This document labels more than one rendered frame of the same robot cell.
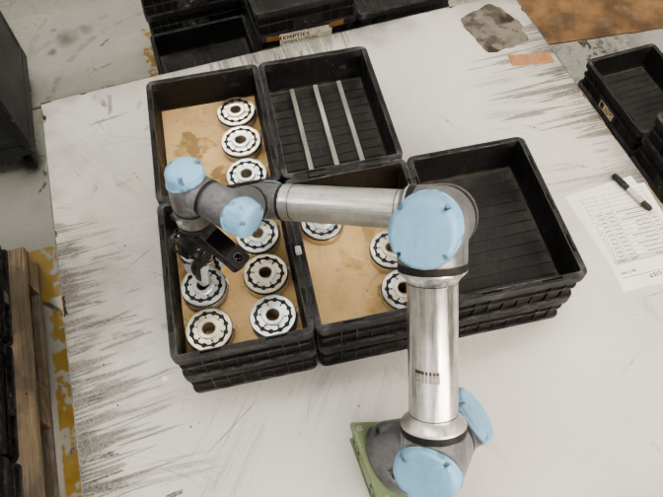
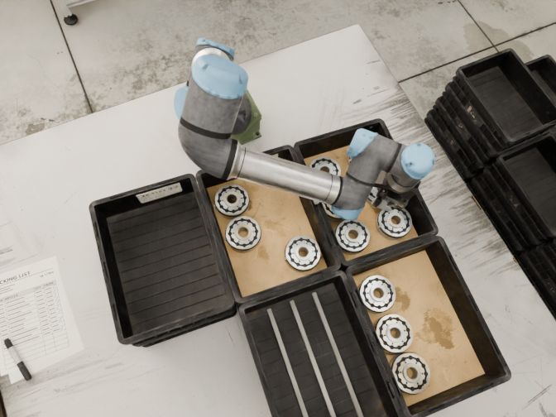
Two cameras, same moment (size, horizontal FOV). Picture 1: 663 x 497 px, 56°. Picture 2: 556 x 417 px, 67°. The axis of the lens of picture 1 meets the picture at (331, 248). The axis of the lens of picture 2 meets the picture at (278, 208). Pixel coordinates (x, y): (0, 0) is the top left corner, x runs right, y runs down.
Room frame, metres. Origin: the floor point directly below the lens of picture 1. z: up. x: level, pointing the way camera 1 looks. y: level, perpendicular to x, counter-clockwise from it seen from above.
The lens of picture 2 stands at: (1.10, -0.16, 2.03)
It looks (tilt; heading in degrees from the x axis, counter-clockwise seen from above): 69 degrees down; 162
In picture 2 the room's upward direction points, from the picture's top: 9 degrees clockwise
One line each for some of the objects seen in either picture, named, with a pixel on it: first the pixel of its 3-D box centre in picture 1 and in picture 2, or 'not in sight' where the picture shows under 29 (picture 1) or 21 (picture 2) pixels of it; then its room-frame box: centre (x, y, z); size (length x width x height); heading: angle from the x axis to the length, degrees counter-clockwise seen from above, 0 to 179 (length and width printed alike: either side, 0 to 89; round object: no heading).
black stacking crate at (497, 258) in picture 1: (486, 227); (164, 257); (0.78, -0.37, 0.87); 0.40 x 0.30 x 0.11; 10
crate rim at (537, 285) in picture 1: (490, 215); (160, 253); (0.78, -0.37, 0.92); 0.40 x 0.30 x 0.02; 10
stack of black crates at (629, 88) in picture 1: (635, 107); not in sight; (1.68, -1.22, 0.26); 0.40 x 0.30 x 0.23; 16
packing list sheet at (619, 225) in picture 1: (632, 231); (30, 315); (0.85, -0.80, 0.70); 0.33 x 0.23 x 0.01; 16
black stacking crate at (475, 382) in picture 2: (214, 144); (417, 323); (1.06, 0.29, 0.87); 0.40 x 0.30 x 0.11; 10
